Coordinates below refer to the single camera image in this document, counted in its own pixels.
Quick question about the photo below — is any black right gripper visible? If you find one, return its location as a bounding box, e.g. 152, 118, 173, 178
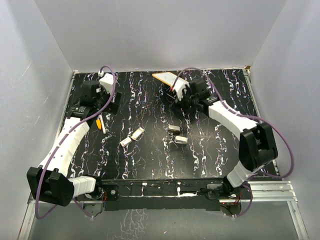
169, 84, 198, 121

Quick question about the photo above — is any orange marker cap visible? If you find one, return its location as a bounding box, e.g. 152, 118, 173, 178
96, 119, 102, 130

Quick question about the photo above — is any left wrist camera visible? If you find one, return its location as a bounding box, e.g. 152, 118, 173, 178
98, 71, 115, 94

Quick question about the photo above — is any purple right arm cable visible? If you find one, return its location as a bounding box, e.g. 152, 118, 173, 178
172, 67, 295, 181

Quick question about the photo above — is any white staple box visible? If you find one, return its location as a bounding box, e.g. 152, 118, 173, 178
119, 137, 133, 148

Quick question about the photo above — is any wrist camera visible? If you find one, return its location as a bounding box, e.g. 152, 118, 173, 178
170, 78, 190, 101
98, 71, 115, 94

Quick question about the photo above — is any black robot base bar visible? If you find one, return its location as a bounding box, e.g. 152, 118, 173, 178
76, 178, 252, 211

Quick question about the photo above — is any white stapler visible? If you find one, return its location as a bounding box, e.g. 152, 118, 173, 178
174, 135, 188, 145
167, 125, 181, 135

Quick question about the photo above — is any yellow framed whiteboard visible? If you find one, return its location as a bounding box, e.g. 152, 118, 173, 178
152, 72, 177, 87

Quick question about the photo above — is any white marker pen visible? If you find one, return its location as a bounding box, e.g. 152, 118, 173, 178
99, 114, 106, 135

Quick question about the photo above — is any staple box tray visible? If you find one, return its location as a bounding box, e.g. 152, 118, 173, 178
130, 127, 145, 141

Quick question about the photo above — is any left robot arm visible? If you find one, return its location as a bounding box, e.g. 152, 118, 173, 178
26, 77, 121, 207

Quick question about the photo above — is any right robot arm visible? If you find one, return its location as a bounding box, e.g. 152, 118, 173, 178
170, 78, 278, 199

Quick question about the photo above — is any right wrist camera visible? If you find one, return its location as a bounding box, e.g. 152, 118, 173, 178
170, 78, 190, 101

